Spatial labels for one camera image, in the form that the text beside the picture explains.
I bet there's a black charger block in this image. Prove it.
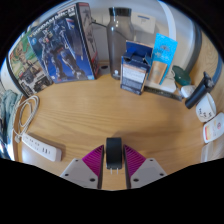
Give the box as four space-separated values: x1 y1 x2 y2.
105 136 124 176

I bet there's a black cylindrical gadget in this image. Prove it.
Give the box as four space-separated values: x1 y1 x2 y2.
184 71 215 110

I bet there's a grey transparent bottle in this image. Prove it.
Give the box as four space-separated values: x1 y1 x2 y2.
106 6 135 80

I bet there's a teal blanket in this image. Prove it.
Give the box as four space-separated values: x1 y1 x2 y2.
0 89 22 141

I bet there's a white power strip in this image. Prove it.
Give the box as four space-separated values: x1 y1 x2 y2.
20 132 63 163

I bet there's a dark green round object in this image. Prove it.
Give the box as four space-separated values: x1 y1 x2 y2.
171 65 192 87

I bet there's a clear plastic container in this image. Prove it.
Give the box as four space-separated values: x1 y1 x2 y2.
199 136 224 164

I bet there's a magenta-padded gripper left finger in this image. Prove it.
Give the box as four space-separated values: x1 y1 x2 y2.
59 143 105 190

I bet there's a white mug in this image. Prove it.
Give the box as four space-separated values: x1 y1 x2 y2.
194 92 218 123

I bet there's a white power strip cable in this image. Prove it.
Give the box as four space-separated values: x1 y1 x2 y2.
12 94 40 144

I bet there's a white pump bottle red cap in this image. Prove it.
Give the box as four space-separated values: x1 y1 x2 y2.
202 112 224 144

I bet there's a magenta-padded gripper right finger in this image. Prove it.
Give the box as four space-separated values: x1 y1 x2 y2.
123 143 168 190

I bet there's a green toy figure box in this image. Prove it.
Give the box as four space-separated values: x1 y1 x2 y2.
8 31 54 98

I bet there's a blue robot model box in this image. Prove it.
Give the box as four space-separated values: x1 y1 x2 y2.
27 2 101 84

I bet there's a white cardboard box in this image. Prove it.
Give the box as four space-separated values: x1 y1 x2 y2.
130 11 157 35

